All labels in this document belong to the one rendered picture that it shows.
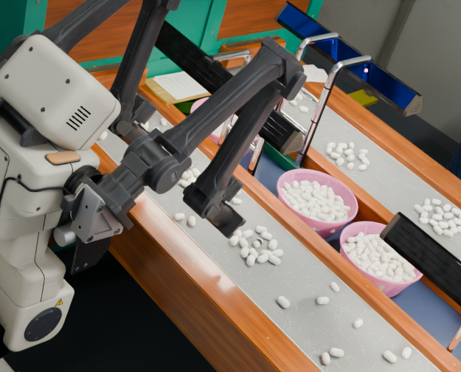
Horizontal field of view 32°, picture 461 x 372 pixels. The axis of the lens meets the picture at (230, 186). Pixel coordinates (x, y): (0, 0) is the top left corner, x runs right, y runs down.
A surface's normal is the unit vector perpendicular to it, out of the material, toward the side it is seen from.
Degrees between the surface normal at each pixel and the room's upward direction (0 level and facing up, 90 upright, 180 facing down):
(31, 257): 90
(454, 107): 90
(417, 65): 90
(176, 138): 33
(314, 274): 0
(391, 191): 0
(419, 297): 0
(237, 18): 90
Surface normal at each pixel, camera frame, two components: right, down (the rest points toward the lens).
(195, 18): 0.64, 0.59
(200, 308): -0.72, 0.24
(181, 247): 0.26, -0.77
